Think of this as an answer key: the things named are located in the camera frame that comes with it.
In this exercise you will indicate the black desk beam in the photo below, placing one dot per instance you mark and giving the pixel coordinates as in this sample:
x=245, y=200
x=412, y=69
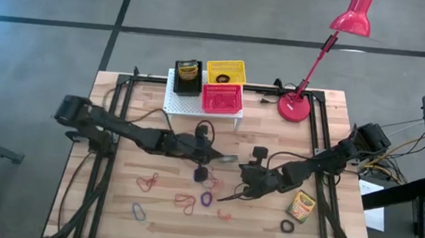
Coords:
x=395, y=194

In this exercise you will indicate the red desk lamp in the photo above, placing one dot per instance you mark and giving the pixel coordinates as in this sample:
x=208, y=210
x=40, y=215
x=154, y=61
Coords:
x=294, y=110

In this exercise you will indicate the purple spiral wrist coil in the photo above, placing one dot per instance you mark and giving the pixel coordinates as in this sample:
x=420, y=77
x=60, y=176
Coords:
x=202, y=199

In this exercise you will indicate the red plastic basket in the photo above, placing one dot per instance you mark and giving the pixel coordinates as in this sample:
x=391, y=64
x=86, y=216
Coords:
x=208, y=103

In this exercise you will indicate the yellow plastic basket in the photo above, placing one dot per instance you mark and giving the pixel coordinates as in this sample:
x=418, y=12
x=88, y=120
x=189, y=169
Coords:
x=236, y=69

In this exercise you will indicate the white perforated shelf riser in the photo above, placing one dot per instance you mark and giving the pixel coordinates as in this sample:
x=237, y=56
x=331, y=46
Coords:
x=183, y=105

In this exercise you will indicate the white paper sheet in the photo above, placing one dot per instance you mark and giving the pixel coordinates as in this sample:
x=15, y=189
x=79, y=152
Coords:
x=375, y=222

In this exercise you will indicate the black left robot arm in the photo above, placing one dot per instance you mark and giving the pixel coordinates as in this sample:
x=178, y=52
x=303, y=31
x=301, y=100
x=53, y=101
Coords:
x=130, y=133

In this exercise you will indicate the black plastic basket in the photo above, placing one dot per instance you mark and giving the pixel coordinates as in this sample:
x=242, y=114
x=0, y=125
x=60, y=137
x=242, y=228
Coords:
x=187, y=88

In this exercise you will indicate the Crayola crayon box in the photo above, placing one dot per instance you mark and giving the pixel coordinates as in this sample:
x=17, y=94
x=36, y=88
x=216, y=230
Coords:
x=231, y=159
x=301, y=206
x=187, y=70

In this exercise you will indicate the black spiral wrist coil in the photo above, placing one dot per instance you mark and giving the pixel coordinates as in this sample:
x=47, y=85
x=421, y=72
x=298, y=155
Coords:
x=282, y=226
x=218, y=78

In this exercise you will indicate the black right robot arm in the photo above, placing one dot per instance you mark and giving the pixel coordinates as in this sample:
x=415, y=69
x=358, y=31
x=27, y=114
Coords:
x=328, y=160

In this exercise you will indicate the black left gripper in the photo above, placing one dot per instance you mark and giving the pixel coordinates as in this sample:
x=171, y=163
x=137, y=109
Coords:
x=194, y=148

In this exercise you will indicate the red rubber band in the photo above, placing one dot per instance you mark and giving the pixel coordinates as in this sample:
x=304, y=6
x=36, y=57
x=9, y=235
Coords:
x=212, y=178
x=147, y=183
x=189, y=211

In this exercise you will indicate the black aluminium table frame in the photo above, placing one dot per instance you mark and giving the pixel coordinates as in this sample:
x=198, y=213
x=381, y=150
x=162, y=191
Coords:
x=124, y=79

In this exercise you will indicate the blue rubber band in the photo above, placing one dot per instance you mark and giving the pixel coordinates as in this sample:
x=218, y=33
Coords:
x=133, y=207

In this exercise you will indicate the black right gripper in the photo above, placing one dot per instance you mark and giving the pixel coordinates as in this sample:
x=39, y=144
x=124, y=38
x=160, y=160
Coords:
x=259, y=181

